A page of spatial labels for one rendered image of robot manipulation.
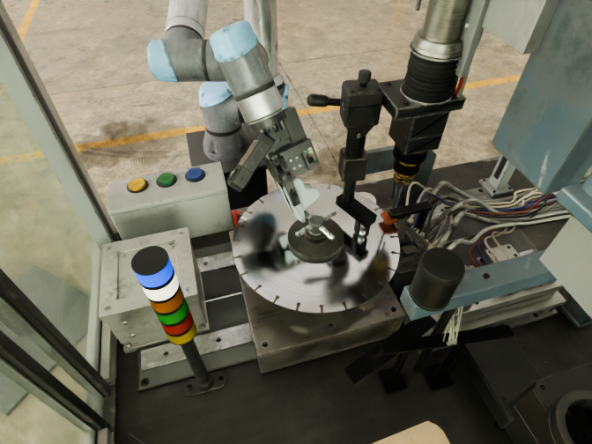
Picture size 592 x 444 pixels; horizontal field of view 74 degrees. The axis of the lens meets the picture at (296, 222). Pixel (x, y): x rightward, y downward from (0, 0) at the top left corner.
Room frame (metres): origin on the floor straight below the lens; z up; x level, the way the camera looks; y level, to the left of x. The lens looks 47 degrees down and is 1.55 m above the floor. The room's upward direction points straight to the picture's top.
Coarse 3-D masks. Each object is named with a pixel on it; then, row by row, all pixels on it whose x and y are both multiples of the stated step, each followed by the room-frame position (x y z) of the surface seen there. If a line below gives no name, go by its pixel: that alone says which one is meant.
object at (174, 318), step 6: (186, 306) 0.30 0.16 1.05; (156, 312) 0.28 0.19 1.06; (174, 312) 0.28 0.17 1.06; (180, 312) 0.28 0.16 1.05; (186, 312) 0.29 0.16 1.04; (162, 318) 0.27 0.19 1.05; (168, 318) 0.27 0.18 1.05; (174, 318) 0.28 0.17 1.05; (180, 318) 0.28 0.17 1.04; (168, 324) 0.27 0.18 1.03; (174, 324) 0.27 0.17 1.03
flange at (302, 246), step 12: (300, 228) 0.52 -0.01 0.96; (336, 228) 0.52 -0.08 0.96; (288, 240) 0.49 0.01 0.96; (300, 240) 0.49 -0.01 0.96; (312, 240) 0.48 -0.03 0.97; (324, 240) 0.49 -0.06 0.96; (336, 240) 0.49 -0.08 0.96; (300, 252) 0.46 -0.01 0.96; (312, 252) 0.46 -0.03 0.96; (324, 252) 0.46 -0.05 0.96; (336, 252) 0.46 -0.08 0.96
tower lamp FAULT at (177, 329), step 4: (188, 316) 0.29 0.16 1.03; (184, 320) 0.28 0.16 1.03; (188, 320) 0.29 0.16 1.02; (192, 320) 0.30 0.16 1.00; (176, 324) 0.28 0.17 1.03; (180, 324) 0.28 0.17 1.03; (184, 324) 0.28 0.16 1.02; (188, 324) 0.29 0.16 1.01; (164, 328) 0.28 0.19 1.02; (168, 328) 0.27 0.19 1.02; (172, 328) 0.27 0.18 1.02; (176, 328) 0.28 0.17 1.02; (180, 328) 0.28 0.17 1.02; (184, 328) 0.28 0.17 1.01; (188, 328) 0.28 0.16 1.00; (168, 332) 0.28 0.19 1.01; (172, 332) 0.27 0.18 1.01; (176, 332) 0.27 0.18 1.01; (180, 332) 0.28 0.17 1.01; (184, 332) 0.28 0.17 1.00
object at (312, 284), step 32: (320, 192) 0.64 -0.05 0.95; (256, 224) 0.54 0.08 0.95; (288, 224) 0.54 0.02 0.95; (352, 224) 0.54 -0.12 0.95; (384, 224) 0.54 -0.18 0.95; (256, 256) 0.46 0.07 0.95; (288, 256) 0.46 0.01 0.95; (352, 256) 0.46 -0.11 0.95; (384, 256) 0.46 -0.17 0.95; (256, 288) 0.39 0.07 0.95; (288, 288) 0.39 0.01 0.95; (320, 288) 0.39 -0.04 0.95; (352, 288) 0.39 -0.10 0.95
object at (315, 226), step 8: (312, 216) 0.52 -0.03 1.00; (320, 216) 0.52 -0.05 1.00; (328, 216) 0.52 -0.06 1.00; (312, 224) 0.50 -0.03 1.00; (320, 224) 0.50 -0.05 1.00; (296, 232) 0.48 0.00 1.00; (304, 232) 0.48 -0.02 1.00; (312, 232) 0.49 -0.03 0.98; (320, 232) 0.49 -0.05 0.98; (328, 232) 0.48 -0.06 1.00
